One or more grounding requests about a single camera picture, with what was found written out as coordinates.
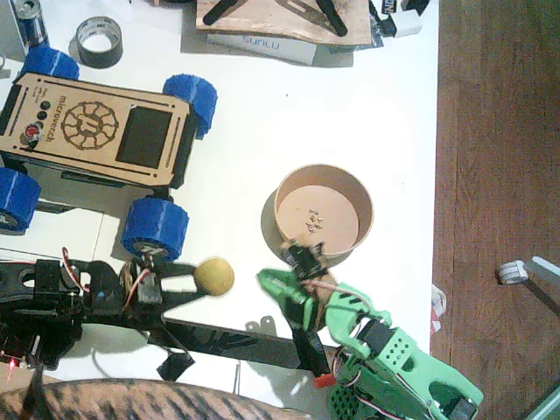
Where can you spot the blue drink can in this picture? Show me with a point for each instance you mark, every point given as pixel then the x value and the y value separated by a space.
pixel 32 26

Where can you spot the black plastic piece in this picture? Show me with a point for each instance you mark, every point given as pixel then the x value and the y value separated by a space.
pixel 175 366

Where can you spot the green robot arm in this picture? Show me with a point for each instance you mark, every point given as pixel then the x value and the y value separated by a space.
pixel 420 367

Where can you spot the small white box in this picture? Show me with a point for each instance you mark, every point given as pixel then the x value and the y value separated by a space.
pixel 407 26

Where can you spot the white cardboard box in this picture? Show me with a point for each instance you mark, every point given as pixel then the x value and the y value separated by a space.
pixel 284 48

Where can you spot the white paper sheet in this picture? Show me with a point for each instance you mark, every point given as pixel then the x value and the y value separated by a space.
pixel 79 236

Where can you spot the black flat rail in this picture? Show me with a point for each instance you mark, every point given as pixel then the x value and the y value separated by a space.
pixel 245 347

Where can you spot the brown wooden board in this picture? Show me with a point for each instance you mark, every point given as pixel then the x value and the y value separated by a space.
pixel 280 22

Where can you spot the striped brown fabric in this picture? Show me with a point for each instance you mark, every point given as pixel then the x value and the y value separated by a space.
pixel 131 400

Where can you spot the black tape roll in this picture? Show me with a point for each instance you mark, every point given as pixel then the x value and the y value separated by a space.
pixel 111 54

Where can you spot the white red plastic bag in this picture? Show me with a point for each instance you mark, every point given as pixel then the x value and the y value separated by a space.
pixel 438 302

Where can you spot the black stand leg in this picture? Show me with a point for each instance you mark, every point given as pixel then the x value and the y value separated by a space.
pixel 219 11
pixel 332 19

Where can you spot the brown paper bowl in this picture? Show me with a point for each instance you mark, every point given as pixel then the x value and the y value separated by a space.
pixel 324 210

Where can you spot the yellow lemon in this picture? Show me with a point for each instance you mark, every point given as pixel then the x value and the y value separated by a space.
pixel 214 277

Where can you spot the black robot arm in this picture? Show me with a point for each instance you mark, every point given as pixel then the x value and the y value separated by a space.
pixel 48 284

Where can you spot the black plastic bracket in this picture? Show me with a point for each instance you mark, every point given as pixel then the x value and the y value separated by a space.
pixel 415 5

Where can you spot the wooden rover chassis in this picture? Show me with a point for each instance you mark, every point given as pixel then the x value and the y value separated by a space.
pixel 144 135

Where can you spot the grey chair leg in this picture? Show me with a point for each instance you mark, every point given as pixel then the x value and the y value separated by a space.
pixel 544 267

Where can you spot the blue rover wheel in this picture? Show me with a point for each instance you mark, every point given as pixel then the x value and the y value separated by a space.
pixel 197 96
pixel 157 223
pixel 17 197
pixel 50 63

